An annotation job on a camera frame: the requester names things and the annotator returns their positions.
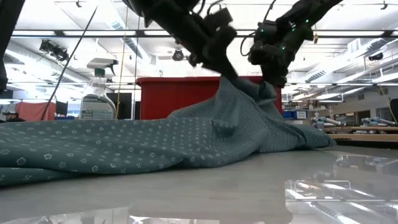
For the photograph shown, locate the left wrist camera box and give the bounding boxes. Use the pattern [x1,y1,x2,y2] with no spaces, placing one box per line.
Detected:
[203,7,234,32]

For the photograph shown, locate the black looped camera cable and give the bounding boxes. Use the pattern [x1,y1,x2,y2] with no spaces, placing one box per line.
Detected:
[239,30,261,58]
[192,0,224,16]

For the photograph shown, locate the long black hanging cable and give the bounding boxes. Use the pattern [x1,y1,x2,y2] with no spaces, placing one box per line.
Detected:
[40,5,100,121]

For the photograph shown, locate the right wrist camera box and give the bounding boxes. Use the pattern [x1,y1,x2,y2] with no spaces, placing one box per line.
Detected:
[254,20,279,43]

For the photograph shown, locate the black ceiling rail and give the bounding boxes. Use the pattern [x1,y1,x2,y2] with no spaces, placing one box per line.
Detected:
[11,29,398,39]

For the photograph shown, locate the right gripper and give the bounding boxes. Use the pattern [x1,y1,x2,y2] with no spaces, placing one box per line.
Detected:
[248,27,313,88]

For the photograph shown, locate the tan wooden desk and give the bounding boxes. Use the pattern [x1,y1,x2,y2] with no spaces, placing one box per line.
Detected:
[328,133,398,144]

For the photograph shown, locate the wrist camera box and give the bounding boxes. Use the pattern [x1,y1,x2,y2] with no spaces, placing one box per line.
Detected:
[203,7,234,32]
[254,20,279,43]

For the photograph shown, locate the small black monitor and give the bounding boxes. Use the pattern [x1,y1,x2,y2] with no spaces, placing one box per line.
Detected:
[55,100,69,118]

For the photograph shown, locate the red plastic laundry bin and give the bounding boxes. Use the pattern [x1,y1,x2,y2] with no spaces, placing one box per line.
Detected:
[136,76,284,121]

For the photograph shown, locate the wooden workbench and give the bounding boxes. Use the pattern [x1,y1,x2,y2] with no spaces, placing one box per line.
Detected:
[323,126,398,132]

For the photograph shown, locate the clear spray bottle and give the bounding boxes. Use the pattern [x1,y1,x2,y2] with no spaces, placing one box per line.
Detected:
[80,57,119,121]

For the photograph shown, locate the teal patterned button shirt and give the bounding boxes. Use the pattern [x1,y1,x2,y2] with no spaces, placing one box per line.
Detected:
[0,76,337,187]

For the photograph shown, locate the thin yellow hanging cord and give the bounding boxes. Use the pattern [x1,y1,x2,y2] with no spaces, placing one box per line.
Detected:
[115,6,129,119]

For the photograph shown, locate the person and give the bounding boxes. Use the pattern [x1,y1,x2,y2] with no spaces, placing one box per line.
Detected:
[0,111,26,123]

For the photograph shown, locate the blue storage bins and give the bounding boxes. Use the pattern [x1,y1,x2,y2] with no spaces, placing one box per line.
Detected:
[282,110,308,120]

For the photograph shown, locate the orange red cloth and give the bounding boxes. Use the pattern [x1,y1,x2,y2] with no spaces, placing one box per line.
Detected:
[15,101,57,122]

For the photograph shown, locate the black ceiling stage light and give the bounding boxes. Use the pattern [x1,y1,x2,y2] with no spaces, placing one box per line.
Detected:
[39,39,70,62]

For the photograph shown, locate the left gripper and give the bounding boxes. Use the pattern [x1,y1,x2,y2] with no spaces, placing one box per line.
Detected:
[174,24,239,80]

